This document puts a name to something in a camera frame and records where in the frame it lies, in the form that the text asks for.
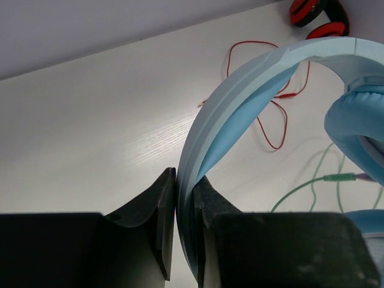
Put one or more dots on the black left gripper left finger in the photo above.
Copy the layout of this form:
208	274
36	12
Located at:
129	247

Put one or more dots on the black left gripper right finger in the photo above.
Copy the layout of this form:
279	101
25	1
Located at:
284	249

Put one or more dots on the light blue headphones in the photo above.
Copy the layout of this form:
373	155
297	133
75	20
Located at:
354	122

